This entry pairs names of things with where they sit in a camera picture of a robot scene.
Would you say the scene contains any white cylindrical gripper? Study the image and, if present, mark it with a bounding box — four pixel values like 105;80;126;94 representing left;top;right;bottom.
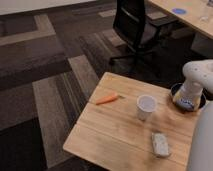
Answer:
173;80;203;111

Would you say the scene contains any dark ceramic bowl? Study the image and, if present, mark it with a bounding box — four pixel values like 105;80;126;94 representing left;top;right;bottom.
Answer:
171;83;206;111

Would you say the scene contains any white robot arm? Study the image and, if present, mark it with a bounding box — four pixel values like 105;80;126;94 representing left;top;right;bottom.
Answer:
173;59;213;171

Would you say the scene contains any white paper cup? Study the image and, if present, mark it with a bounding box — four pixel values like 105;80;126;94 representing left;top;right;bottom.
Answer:
137;95;157;121

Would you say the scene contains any orange carrot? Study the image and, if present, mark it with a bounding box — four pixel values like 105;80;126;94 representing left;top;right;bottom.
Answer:
95;94;124;105

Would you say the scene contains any black office chair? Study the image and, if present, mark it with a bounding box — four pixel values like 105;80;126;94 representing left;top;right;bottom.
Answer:
109;0;176;76

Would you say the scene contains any clear drinking glass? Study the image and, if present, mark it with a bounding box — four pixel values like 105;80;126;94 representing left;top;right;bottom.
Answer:
200;0;213;22

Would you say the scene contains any light wooden background desk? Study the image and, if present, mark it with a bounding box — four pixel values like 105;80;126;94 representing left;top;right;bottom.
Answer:
148;0;213;39

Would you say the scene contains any blue round disc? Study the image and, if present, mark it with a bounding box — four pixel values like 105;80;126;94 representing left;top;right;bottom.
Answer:
172;8;187;15

